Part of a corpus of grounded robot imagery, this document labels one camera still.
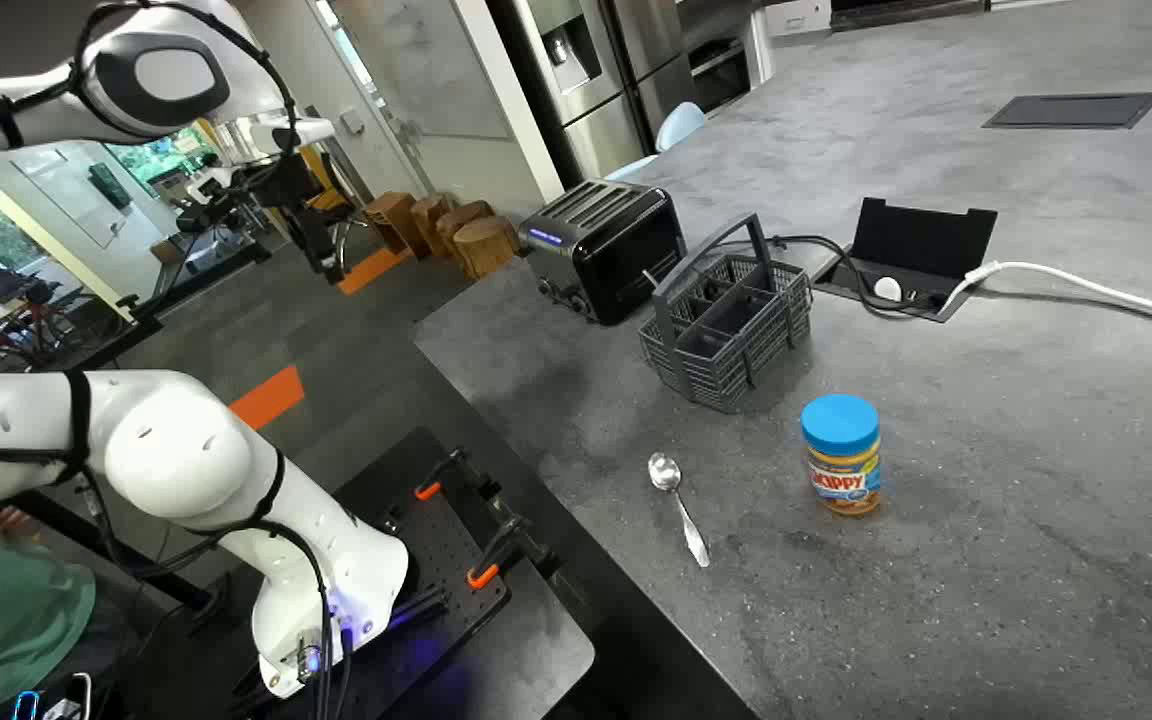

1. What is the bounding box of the white power cable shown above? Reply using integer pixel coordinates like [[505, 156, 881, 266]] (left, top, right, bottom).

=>
[[932, 257, 1152, 338]]

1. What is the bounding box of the stainless steel refrigerator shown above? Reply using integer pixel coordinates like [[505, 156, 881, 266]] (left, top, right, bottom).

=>
[[483, 0, 714, 184]]

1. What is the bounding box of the black and steel toaster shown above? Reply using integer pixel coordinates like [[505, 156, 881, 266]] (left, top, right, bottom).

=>
[[517, 180, 692, 329]]

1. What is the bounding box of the metal spoon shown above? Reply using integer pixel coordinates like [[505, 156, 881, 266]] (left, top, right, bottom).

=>
[[644, 447, 715, 577]]

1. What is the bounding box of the black power cable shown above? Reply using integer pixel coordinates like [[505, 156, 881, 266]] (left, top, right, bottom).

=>
[[765, 233, 938, 325]]

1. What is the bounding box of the black floor mat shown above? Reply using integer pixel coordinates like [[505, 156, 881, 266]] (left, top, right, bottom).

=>
[[981, 88, 1152, 135]]

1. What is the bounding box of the black robot stand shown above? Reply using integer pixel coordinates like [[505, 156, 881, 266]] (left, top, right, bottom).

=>
[[234, 422, 601, 720]]

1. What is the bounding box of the wooden stool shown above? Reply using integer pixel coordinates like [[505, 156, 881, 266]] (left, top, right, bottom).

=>
[[363, 186, 458, 262], [448, 211, 526, 283]]

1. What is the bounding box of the black open outlet box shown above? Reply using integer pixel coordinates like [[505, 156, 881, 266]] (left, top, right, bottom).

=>
[[849, 194, 1003, 325]]

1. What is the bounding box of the green shirt person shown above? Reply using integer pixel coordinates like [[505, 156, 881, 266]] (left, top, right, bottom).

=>
[[0, 502, 103, 709]]

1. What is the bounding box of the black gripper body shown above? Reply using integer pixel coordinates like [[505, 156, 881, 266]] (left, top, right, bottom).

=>
[[336, 588, 463, 672]]

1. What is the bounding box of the peanut butter jar blue lid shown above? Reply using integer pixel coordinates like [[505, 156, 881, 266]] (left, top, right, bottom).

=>
[[796, 393, 890, 523]]

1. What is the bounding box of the grey cutlery caddy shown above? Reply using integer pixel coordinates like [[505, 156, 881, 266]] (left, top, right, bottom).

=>
[[636, 211, 815, 419]]

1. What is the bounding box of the orange floor tape strip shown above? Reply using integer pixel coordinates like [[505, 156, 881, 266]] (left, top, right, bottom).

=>
[[224, 365, 314, 436], [331, 243, 417, 300]]

